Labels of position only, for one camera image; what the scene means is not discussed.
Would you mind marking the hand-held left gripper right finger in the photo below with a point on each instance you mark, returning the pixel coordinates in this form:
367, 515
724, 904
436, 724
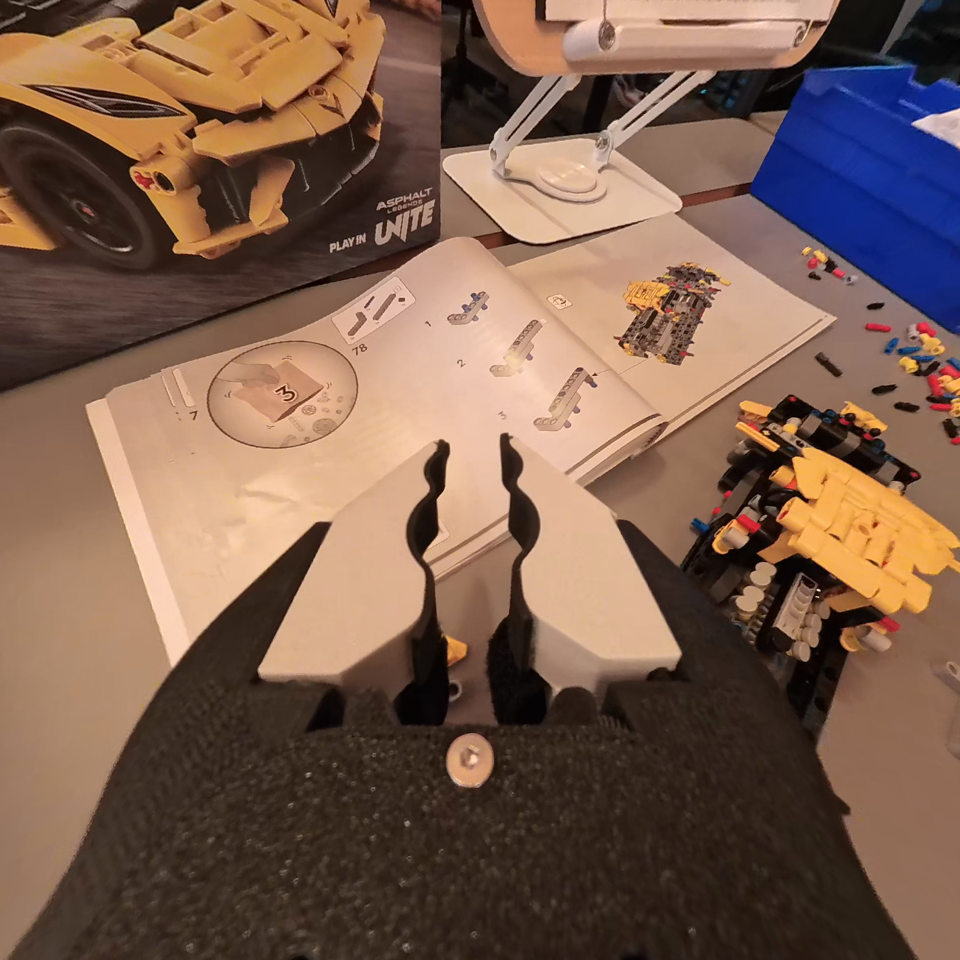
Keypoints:
600, 592

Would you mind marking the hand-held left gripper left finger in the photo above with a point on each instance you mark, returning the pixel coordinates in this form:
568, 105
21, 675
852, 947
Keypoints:
345, 600

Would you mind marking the pile of brick parts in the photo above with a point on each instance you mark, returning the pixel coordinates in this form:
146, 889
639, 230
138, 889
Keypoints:
456, 649

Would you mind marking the instruction booklet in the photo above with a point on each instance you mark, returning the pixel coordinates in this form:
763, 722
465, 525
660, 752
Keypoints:
225, 480

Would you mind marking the yellow black toy brick car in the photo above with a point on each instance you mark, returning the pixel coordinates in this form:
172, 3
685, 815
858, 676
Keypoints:
847, 517

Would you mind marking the pile of blue red pins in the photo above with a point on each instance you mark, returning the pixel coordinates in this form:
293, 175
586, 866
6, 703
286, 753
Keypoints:
930, 352

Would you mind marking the blue plastic bin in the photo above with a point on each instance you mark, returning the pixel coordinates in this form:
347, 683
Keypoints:
840, 180

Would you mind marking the grey desk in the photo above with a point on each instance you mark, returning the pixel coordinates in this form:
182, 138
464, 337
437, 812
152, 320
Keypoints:
60, 562

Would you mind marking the toy car set box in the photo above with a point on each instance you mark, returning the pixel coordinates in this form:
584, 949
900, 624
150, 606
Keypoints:
150, 315

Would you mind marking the white document stand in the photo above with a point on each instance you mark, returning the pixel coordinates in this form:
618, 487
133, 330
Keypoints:
570, 210

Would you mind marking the white printed paper bag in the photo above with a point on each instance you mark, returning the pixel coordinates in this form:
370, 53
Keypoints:
937, 129

